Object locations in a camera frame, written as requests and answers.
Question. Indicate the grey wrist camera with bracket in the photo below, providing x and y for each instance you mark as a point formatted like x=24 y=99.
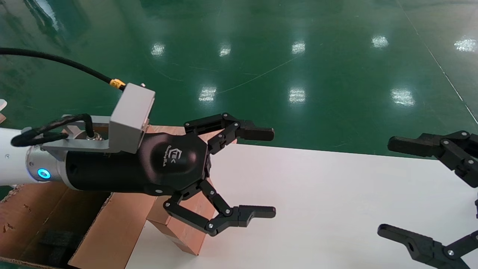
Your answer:
x=130 y=116

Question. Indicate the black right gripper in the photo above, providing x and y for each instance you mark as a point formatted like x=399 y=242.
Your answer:
x=477 y=209

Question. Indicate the large open cardboard box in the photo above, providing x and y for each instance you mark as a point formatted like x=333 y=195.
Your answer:
x=112 y=231

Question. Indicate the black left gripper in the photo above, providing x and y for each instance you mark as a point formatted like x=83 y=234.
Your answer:
x=164 y=164

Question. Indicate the small white and pink object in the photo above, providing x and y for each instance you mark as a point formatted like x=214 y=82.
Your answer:
x=2 y=106

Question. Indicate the small cardboard box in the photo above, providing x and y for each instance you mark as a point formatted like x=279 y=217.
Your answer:
x=186 y=235

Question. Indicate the wooden pallet board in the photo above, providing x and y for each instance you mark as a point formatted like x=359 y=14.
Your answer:
x=168 y=130

